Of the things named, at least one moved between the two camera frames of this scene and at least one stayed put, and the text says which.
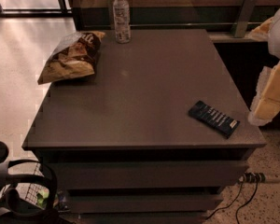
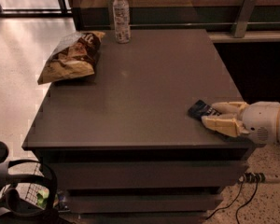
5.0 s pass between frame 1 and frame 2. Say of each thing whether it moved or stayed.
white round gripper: moved
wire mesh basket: stayed
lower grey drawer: stayed
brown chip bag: stayed
